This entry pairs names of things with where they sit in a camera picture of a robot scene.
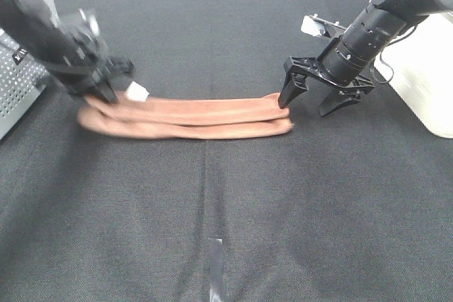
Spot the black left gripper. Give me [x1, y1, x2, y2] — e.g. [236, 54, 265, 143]
[45, 8, 134, 104]

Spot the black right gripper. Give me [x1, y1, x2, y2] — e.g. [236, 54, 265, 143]
[277, 57, 374, 117]

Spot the brown terry towel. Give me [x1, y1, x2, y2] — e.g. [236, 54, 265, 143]
[77, 93, 293, 139]

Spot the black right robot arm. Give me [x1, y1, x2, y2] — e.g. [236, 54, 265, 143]
[278, 0, 452, 117]

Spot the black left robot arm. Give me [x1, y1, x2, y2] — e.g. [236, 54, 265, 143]
[1, 0, 134, 103]

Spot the white towel care label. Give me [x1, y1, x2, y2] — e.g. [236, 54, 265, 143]
[125, 81, 149, 102]

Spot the grey perforated laundry basket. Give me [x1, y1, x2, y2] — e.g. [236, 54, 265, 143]
[0, 0, 57, 141]

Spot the white plastic storage bin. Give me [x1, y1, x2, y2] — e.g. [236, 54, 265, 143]
[374, 12, 452, 139]

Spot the grey tape strip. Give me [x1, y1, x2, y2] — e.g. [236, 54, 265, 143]
[209, 238, 226, 302]

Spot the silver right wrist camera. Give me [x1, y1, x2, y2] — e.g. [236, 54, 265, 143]
[300, 13, 347, 38]

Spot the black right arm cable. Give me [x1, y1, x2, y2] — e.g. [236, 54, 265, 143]
[367, 22, 418, 83]

